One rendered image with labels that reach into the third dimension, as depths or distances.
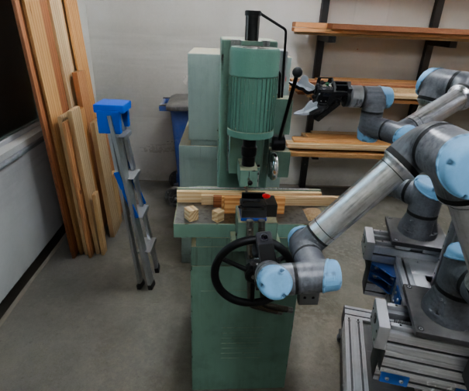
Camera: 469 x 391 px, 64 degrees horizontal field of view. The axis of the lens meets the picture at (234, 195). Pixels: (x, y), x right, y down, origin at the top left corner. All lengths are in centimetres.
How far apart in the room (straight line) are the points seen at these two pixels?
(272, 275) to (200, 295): 77
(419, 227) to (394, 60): 256
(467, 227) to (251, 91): 77
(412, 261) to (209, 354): 96
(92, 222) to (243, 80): 179
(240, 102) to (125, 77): 257
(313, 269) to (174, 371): 131
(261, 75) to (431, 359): 103
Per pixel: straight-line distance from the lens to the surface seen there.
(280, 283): 85
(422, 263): 172
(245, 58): 131
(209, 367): 188
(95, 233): 284
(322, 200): 159
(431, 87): 169
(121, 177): 220
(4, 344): 243
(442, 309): 127
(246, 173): 144
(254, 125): 134
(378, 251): 170
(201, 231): 141
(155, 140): 390
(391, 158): 95
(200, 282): 154
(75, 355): 224
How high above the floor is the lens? 159
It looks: 25 degrees down
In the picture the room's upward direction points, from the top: 3 degrees clockwise
